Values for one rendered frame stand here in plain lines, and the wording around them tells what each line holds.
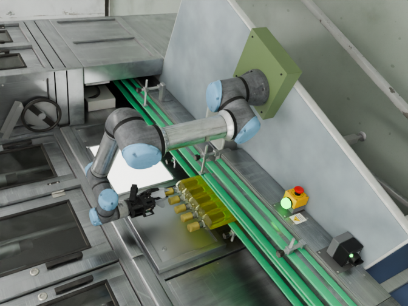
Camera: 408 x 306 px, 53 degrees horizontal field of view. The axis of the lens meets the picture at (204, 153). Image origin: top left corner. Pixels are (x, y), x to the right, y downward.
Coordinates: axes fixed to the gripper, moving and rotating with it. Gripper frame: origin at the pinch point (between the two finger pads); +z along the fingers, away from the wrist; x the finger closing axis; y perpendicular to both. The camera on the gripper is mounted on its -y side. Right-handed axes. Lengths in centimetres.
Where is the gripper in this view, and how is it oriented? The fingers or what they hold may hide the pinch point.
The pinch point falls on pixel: (165, 192)
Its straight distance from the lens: 190.2
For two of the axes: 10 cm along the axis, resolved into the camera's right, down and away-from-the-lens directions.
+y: 5.2, 5.7, -6.4
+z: 8.4, -2.1, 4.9
